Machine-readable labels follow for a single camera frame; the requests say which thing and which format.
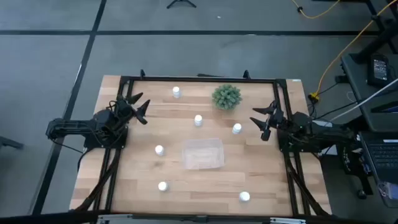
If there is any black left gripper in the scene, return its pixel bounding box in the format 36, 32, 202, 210
115, 91, 151, 126

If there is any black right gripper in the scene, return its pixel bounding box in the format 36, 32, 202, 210
249, 101, 285, 142

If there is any clear plastic basket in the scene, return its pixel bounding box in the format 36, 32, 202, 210
182, 138, 225, 170

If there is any green artificial plant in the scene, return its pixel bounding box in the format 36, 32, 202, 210
211, 83, 243, 111

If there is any dark grey cart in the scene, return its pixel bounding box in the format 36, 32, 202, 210
340, 52, 398, 133

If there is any black tripod base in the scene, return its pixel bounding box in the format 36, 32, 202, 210
166, 0, 197, 9

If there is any black laptop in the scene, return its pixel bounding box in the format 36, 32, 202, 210
359, 130, 398, 184

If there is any black equipment stand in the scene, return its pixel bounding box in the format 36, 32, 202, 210
351, 0, 398, 65

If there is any black stand foot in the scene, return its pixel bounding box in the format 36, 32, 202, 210
0, 136, 24, 151

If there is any black rig crossbeam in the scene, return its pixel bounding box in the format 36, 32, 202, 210
0, 210, 398, 224

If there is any clear plastic packet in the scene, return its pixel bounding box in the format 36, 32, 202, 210
377, 182, 398, 208

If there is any black table frame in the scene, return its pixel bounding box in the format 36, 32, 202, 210
74, 68, 332, 218

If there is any black cable bundle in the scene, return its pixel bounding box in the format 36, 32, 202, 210
285, 152, 330, 216
75, 147, 122, 212

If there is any white cable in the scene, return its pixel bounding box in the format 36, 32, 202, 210
329, 77, 398, 122

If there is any yellow extension cable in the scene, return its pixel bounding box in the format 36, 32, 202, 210
308, 0, 398, 103

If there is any yellow cable with black plug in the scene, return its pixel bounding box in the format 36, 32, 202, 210
291, 0, 341, 19

